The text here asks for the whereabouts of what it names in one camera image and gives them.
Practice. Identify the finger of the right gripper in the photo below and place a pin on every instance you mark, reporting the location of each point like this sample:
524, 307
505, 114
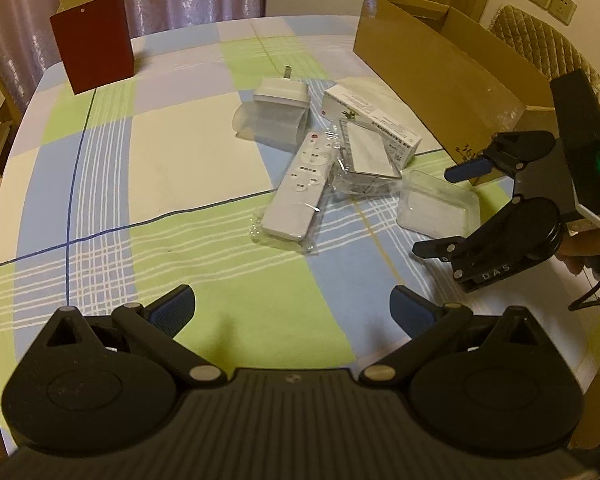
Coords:
490, 232
521, 155

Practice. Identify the dark red paper bag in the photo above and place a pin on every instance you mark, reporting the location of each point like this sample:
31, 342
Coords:
93, 41

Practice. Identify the plaid tablecloth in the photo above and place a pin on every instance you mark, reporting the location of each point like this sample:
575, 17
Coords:
122, 193

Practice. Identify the white plug adapter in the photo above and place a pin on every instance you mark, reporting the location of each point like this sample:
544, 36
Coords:
277, 113

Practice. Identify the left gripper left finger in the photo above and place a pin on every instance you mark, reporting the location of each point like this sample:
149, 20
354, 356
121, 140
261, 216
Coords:
150, 332

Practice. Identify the brown cardboard box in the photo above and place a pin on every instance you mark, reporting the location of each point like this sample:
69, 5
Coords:
460, 80

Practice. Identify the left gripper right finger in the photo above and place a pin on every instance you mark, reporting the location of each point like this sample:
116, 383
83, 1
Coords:
430, 328

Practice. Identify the wall power socket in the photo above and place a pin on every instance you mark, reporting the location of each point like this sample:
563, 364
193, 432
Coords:
562, 10

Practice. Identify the white remote in bag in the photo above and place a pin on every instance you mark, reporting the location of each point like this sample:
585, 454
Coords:
288, 219

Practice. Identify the white square box in packaging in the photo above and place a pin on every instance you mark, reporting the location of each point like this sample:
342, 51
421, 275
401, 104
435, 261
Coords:
362, 166

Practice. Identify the white green medicine box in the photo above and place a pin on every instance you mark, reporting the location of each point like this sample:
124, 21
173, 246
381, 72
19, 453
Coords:
400, 141

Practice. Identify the black camera box green light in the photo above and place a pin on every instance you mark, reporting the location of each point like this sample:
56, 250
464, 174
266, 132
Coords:
578, 118

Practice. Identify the clear plastic tray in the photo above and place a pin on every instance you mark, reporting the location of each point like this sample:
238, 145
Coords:
436, 208

